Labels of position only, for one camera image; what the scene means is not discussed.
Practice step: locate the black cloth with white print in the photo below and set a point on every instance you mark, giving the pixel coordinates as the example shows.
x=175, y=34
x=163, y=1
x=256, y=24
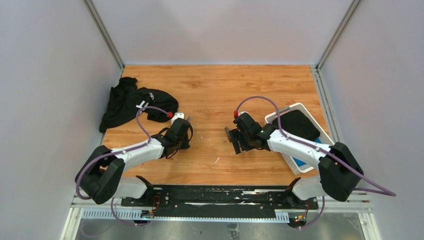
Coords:
x=126, y=96

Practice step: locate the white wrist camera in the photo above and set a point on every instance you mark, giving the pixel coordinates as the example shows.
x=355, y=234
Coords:
x=177, y=116
x=239, y=113

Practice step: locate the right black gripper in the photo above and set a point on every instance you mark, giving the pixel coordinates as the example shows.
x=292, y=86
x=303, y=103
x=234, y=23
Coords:
x=236, y=135

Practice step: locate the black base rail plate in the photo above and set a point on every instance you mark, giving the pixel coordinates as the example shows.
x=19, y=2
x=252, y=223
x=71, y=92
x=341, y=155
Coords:
x=201, y=203

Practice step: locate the white plastic basket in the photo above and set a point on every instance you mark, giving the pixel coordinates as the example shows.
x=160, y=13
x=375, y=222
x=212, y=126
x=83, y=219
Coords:
x=300, y=154

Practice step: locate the black cloth in basket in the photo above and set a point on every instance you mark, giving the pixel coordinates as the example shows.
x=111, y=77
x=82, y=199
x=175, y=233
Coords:
x=296, y=123

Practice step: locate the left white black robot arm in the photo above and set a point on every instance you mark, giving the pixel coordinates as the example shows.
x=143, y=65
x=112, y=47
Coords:
x=101, y=177

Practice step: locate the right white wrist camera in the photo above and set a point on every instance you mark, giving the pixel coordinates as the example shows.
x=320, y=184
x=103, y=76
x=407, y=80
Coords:
x=239, y=113

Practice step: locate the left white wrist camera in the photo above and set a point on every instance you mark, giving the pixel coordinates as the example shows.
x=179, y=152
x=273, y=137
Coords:
x=177, y=116

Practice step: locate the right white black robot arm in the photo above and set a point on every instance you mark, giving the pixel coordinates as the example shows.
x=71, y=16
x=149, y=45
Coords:
x=339, y=172

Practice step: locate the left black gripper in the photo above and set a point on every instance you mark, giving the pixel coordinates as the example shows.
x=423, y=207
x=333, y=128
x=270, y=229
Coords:
x=186, y=144

